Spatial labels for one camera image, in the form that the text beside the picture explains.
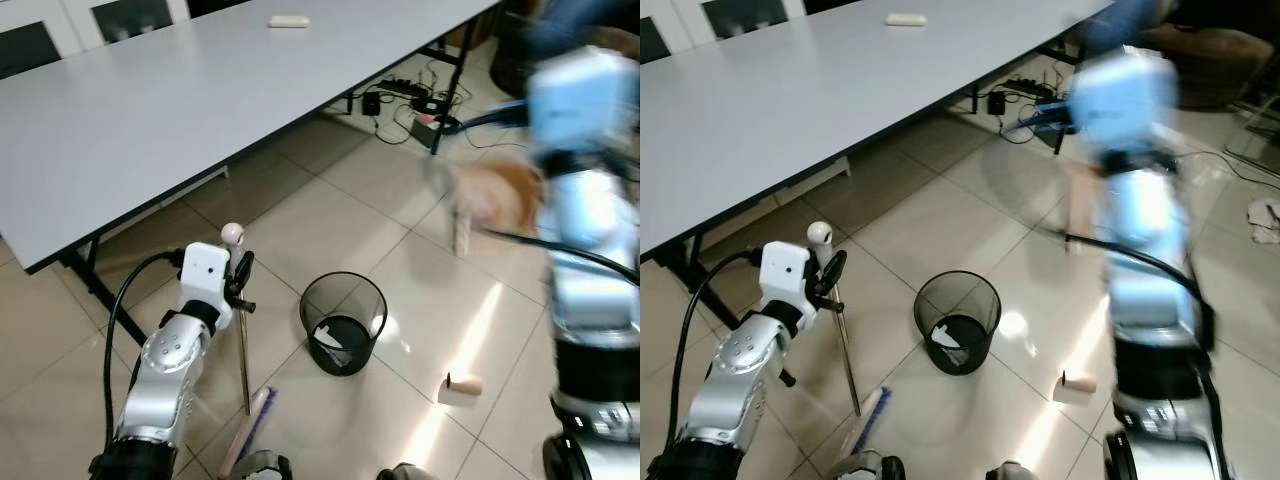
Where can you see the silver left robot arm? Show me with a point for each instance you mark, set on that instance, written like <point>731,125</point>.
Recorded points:
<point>740,370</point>
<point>160,370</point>

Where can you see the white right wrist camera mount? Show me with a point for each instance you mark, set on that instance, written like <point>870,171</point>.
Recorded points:
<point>585,95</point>
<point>1125,100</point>

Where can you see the black mesh waste bin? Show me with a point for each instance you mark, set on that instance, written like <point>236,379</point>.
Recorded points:
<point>958,298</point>
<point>345,300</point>

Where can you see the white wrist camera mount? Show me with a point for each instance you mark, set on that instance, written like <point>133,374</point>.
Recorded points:
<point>785,272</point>
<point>1125,100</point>
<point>585,95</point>
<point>204,275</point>

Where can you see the black table foot frame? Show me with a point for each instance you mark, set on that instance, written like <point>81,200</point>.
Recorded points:
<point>690,270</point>
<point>100,285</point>

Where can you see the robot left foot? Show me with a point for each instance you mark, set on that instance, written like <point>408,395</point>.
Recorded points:
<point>870,468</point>
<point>262,468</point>

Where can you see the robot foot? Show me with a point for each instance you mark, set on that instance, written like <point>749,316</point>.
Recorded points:
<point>870,468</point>
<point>402,472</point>
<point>1010,472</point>
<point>262,468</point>

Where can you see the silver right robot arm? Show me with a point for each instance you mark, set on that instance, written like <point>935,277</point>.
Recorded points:
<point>592,300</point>
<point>1150,300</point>

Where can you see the white crumpled paper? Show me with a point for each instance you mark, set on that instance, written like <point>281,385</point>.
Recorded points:
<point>944,338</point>
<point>328,336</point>

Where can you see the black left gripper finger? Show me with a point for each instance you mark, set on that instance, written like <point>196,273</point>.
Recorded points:
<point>246,266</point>
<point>836,266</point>

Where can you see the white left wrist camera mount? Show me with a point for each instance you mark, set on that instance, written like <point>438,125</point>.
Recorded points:
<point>785,272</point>
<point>204,275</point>

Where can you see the beige cardboard paper roll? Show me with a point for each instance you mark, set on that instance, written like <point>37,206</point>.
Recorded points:
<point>466,385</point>
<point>1080,383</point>

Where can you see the person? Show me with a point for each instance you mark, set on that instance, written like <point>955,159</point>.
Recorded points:
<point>1125,25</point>
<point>575,25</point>

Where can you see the black power adapter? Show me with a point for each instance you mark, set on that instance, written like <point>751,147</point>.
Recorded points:
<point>371,103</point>
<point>997,102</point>

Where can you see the small white block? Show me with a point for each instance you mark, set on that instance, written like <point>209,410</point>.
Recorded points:
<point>289,21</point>
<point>905,19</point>

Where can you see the slim black table leg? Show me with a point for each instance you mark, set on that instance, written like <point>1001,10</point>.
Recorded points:
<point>448,100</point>

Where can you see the grey crumpled cloth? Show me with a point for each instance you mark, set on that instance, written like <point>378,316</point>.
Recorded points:
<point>1265,222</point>

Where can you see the broom with white ball end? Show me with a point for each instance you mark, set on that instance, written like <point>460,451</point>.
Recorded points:
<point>850,360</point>
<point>245,360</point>

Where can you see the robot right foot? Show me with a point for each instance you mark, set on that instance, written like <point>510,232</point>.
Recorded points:
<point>1010,472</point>
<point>402,472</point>

